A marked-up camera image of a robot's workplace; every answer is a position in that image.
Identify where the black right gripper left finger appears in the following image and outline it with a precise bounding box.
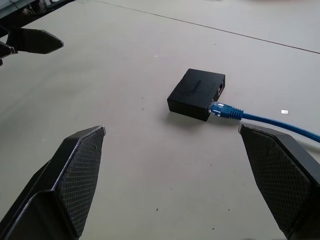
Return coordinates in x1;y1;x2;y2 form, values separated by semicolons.
0;125;108;240

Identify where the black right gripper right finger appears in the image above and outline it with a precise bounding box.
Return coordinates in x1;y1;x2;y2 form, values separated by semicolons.
238;124;320;240

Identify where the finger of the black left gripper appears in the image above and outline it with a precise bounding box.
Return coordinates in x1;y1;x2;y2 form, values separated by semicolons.
0;40;20;60
6;27;64;55

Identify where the blue Ethernet cable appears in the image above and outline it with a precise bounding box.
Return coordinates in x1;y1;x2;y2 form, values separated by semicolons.
208;100;320;145

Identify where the black network switch box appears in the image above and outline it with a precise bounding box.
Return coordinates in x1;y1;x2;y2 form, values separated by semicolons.
166;68;227;123

